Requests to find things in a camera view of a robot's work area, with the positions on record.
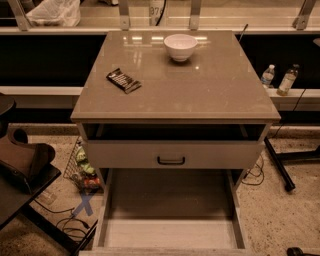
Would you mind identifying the grey drawer cabinet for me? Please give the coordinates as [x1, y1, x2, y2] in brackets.
[71, 31, 280, 185]

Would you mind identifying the open bottom drawer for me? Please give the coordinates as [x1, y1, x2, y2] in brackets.
[79, 169, 253, 256]

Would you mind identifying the dark snack wrapper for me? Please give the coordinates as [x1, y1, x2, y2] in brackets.
[106, 68, 142, 94]

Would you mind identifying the white bowl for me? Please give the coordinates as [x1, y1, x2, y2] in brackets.
[163, 34, 198, 62]

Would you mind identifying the clear water bottle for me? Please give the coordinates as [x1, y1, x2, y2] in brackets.
[260, 64, 275, 88]

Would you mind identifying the black metal stand leg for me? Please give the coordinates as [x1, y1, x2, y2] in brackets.
[264, 138, 320, 192]

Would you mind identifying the yellowish drink bottle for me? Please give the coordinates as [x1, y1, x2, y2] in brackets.
[277, 64, 300, 96]

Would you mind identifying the brown leather bag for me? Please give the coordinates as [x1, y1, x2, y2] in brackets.
[0, 128, 55, 183]

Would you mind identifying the black side table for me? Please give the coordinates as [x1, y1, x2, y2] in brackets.
[0, 93, 98, 256]

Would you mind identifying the white plastic bag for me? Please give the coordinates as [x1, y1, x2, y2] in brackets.
[26, 0, 81, 27]

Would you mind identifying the black caster wheel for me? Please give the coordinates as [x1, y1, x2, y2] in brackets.
[287, 247, 320, 256]

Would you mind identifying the middle drawer with black handle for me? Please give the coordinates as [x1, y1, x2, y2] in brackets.
[84, 140, 264, 169]

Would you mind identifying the wire basket with items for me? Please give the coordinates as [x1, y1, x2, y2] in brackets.
[63, 137, 101, 191]

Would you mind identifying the black floor cable right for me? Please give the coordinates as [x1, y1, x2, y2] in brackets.
[241, 153, 266, 187]

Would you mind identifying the black floor cable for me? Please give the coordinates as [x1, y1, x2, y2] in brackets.
[241, 153, 266, 187]
[33, 198, 92, 242]

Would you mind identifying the black floor cable left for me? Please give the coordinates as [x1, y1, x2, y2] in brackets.
[33, 198, 92, 242]

